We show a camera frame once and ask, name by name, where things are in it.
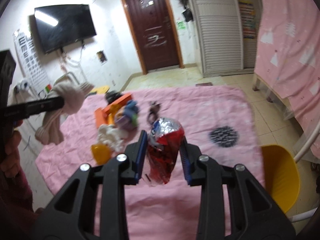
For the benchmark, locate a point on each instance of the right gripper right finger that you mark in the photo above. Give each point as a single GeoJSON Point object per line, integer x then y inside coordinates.
{"type": "Point", "coordinates": [234, 205]}

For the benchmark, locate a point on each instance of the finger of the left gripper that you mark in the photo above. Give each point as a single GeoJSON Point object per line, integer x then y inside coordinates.
{"type": "Point", "coordinates": [25, 110]}

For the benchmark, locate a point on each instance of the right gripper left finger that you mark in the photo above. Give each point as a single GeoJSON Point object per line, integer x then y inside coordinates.
{"type": "Point", "coordinates": [91, 204]}

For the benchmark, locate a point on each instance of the cream white sock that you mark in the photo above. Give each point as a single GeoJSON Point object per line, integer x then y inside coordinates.
{"type": "Point", "coordinates": [74, 96]}

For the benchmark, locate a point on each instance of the blue multicolour sock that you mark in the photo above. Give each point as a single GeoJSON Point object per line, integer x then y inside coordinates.
{"type": "Point", "coordinates": [127, 117]}

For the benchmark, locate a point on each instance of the long orange box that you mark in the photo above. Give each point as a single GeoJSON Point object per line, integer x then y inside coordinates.
{"type": "Point", "coordinates": [123, 100]}

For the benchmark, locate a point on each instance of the red foil snack bag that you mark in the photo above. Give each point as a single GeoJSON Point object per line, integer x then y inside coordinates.
{"type": "Point", "coordinates": [164, 142]}

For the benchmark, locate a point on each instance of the person left hand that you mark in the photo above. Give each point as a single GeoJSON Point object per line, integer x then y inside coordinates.
{"type": "Point", "coordinates": [11, 165]}

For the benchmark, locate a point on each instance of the eye chart poster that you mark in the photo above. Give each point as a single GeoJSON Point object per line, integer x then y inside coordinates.
{"type": "Point", "coordinates": [30, 63]}

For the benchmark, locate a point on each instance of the yellow plastic bin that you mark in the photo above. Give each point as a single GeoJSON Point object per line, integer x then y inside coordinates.
{"type": "Point", "coordinates": [282, 180]}

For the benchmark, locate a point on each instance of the small orange box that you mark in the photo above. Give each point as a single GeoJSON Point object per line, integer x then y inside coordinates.
{"type": "Point", "coordinates": [101, 116]}

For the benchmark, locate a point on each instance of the yellow wooden stool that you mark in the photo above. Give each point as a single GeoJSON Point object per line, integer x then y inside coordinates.
{"type": "Point", "coordinates": [99, 90]}

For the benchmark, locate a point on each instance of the black crumpled plastic bag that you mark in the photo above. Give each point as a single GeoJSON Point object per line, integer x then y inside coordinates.
{"type": "Point", "coordinates": [112, 96]}

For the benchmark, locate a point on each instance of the white crumpled tissue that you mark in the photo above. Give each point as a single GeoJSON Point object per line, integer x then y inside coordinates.
{"type": "Point", "coordinates": [112, 137]}

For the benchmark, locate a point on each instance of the pink bed sheet cloth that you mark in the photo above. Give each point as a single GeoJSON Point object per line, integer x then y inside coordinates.
{"type": "Point", "coordinates": [217, 119]}

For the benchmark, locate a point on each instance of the black glasses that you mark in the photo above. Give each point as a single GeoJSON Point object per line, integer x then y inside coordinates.
{"type": "Point", "coordinates": [153, 112]}

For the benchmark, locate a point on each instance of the dark red door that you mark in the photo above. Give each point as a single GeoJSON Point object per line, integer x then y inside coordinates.
{"type": "Point", "coordinates": [154, 33]}

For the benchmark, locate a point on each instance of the pink tree pattern sheet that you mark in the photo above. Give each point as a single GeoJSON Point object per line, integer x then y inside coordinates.
{"type": "Point", "coordinates": [288, 56]}

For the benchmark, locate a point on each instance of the black hanging bags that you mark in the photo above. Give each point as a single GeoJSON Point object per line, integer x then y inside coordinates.
{"type": "Point", "coordinates": [187, 14]}

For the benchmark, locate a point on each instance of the white louvred wardrobe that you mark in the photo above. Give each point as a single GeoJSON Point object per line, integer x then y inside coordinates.
{"type": "Point", "coordinates": [223, 50]}

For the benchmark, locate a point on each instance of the wall mounted television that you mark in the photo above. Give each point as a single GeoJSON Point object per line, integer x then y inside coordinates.
{"type": "Point", "coordinates": [62, 25]}

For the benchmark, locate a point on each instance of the wooden bed frame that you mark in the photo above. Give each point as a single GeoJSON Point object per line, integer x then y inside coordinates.
{"type": "Point", "coordinates": [272, 96]}

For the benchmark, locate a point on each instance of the colourful wall poster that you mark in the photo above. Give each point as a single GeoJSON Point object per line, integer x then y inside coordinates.
{"type": "Point", "coordinates": [247, 14]}

